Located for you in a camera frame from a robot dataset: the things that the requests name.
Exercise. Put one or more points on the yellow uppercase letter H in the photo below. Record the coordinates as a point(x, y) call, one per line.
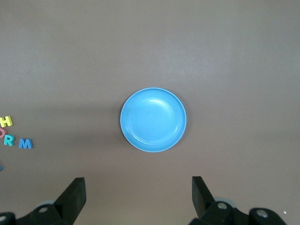
point(9, 122)

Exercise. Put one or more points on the teal uppercase letter R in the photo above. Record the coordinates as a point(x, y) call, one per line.
point(8, 141)

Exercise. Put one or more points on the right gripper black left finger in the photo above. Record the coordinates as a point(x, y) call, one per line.
point(68, 204)

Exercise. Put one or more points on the blue uppercase letter M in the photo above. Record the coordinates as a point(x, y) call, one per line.
point(25, 144)

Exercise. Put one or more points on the pinkish red letter Q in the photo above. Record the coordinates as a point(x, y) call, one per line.
point(2, 134)

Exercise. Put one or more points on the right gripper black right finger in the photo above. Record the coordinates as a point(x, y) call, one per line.
point(206, 206)

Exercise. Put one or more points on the blue plate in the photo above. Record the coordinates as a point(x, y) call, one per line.
point(153, 120)

